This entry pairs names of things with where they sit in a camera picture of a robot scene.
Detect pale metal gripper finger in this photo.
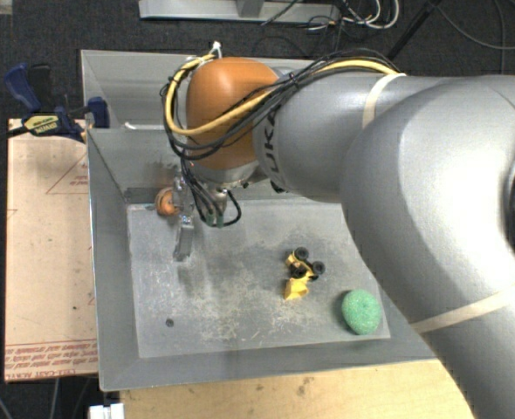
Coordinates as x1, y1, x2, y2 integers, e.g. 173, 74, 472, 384
172, 175, 190, 215
172, 214, 196, 263

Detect orange round toy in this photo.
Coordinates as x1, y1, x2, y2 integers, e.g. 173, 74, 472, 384
154, 186, 176, 218

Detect grey metal bin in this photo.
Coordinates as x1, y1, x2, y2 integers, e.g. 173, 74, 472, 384
80, 49, 438, 393

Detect yellow toy vehicle black wheels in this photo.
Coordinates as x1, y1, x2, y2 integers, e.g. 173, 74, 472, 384
282, 246, 327, 302

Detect brown cardboard board red print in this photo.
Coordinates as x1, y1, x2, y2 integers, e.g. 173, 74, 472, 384
3, 118, 100, 383

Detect green round sponge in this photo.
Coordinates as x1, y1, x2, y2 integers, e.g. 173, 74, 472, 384
340, 288, 382, 336

